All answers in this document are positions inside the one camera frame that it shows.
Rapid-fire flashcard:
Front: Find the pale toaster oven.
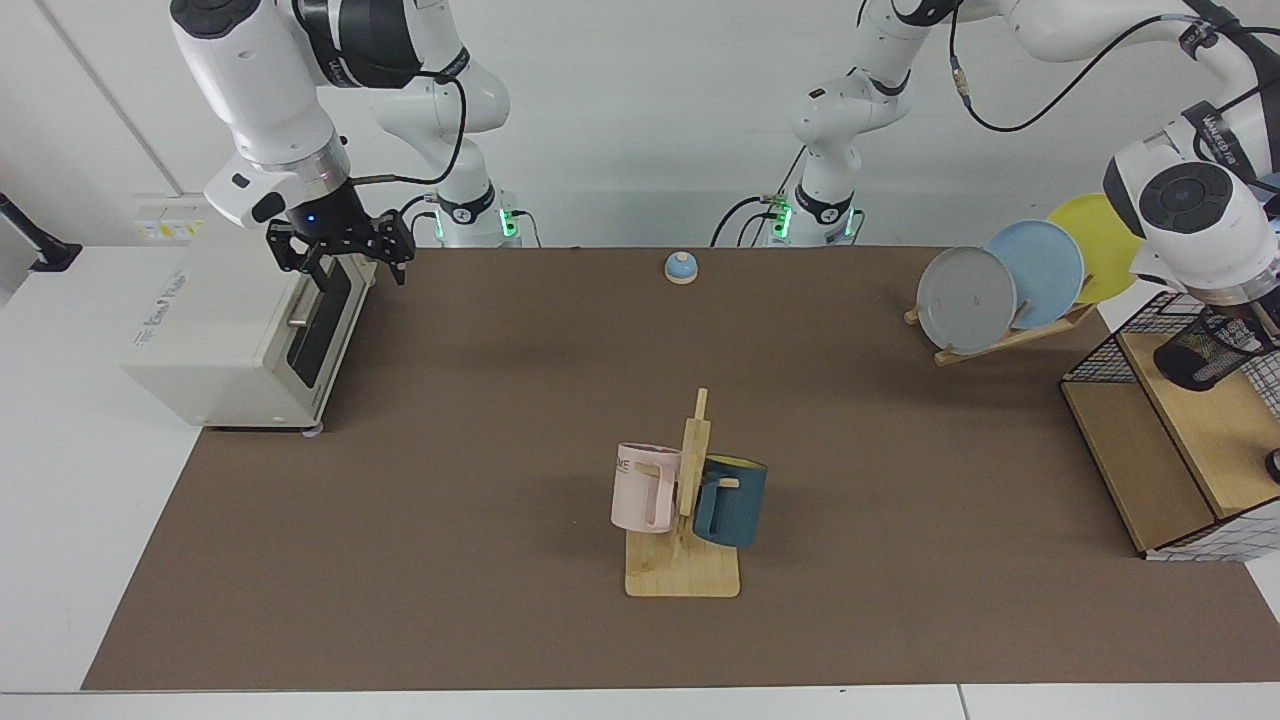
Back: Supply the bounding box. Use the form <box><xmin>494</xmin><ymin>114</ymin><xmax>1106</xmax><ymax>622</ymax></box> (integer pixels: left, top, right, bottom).
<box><xmin>120</xmin><ymin>190</ymin><xmax>379</xmax><ymax>436</ymax></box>

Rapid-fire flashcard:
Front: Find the brown table cloth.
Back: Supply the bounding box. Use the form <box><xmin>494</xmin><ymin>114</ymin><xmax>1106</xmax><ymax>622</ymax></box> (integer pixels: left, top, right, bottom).
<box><xmin>82</xmin><ymin>247</ymin><xmax>1280</xmax><ymax>692</ymax></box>

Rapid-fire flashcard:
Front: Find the pink cup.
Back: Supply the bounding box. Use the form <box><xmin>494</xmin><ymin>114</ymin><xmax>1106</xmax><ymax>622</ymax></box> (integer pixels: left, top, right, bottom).
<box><xmin>611</xmin><ymin>442</ymin><xmax>683</xmax><ymax>535</ymax></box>

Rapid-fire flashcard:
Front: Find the white wall outlet box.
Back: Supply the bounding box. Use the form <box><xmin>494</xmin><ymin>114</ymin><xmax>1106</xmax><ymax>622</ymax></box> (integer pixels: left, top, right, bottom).
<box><xmin>133</xmin><ymin>193</ymin><xmax>216</xmax><ymax>244</ymax></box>

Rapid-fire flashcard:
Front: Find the light blue plate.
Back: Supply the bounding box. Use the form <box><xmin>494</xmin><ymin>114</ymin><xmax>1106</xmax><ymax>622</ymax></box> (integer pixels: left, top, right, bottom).
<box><xmin>985</xmin><ymin>220</ymin><xmax>1086</xmax><ymax>331</ymax></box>

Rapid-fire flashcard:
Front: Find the black stand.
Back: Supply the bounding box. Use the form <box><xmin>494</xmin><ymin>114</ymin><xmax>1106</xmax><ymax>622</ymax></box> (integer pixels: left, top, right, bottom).
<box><xmin>0</xmin><ymin>192</ymin><xmax>83</xmax><ymax>273</ymax></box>

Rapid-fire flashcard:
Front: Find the grey plate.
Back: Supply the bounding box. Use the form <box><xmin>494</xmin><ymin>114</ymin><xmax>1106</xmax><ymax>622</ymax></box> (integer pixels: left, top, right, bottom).
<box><xmin>917</xmin><ymin>246</ymin><xmax>1018</xmax><ymax>355</ymax></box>

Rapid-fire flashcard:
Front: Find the black mesh pen holder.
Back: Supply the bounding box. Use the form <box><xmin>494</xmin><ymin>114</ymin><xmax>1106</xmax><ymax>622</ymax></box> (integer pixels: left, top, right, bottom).
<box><xmin>1153</xmin><ymin>305</ymin><xmax>1278</xmax><ymax>393</ymax></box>

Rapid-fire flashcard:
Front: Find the wooden cup stand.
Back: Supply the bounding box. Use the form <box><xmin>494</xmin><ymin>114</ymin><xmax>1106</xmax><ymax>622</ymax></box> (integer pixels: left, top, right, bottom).
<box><xmin>625</xmin><ymin>388</ymin><xmax>742</xmax><ymax>599</ymax></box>

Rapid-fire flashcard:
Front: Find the yellow plate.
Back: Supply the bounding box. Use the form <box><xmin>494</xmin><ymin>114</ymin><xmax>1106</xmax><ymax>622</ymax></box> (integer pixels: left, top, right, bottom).
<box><xmin>1047</xmin><ymin>193</ymin><xmax>1143</xmax><ymax>305</ymax></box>

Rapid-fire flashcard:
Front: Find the wire basket with wooden floor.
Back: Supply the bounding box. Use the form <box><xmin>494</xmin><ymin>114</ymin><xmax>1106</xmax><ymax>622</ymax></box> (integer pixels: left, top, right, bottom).
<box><xmin>1060</xmin><ymin>290</ymin><xmax>1280</xmax><ymax>563</ymax></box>

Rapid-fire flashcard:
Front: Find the dark teal cup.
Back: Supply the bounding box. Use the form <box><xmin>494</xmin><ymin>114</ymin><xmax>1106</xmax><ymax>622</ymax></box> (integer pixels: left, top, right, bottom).
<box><xmin>692</xmin><ymin>455</ymin><xmax>769</xmax><ymax>549</ymax></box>

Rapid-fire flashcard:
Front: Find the wooden plate rack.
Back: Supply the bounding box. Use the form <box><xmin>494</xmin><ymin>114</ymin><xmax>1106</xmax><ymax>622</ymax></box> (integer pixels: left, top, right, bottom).
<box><xmin>903</xmin><ymin>300</ymin><xmax>1098</xmax><ymax>367</ymax></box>

